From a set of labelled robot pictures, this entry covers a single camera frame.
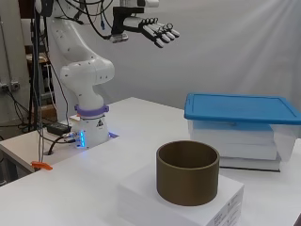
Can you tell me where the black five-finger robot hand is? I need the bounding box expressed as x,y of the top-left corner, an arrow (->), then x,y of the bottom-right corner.
109,6 -> 182,49

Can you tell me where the white hanging sheet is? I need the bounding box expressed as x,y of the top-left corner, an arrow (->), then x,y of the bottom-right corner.
46,0 -> 301,111

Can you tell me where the black power adapter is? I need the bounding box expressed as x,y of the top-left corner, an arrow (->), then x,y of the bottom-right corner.
46,121 -> 72,137

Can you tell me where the blue plastic lid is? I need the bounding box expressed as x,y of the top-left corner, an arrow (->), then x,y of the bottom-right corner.
183,92 -> 301,126

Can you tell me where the orange clamp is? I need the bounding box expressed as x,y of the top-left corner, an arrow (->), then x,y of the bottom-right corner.
30,160 -> 54,172

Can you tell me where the thick white book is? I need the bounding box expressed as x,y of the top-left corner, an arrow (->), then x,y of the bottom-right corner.
215,142 -> 278,161

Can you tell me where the white flat box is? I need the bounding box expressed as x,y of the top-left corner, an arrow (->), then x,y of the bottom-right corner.
117,163 -> 246,226

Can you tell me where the white book with dark cover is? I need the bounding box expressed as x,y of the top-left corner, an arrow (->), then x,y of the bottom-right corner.
218,155 -> 282,172

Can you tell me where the clear plastic box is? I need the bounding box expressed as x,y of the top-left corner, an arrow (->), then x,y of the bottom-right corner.
268,123 -> 301,163

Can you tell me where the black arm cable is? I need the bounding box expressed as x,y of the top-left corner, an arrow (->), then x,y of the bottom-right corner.
55,0 -> 116,40

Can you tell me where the black base cable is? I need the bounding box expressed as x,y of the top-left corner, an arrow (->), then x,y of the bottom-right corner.
43,133 -> 78,156

